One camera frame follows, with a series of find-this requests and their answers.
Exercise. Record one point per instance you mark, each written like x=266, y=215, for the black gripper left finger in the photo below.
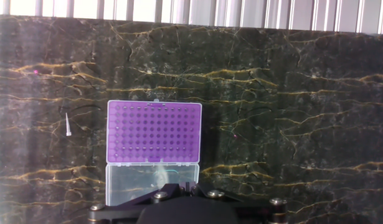
x=160, y=191

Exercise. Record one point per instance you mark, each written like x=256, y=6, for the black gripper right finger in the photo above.
x=210, y=191

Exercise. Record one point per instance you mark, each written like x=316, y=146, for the small clear pipette tip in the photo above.
x=68, y=130

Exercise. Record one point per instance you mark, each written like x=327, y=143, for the purple tip box clear lid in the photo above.
x=154, y=130

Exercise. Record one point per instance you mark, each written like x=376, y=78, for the black marble pattern mat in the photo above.
x=287, y=109

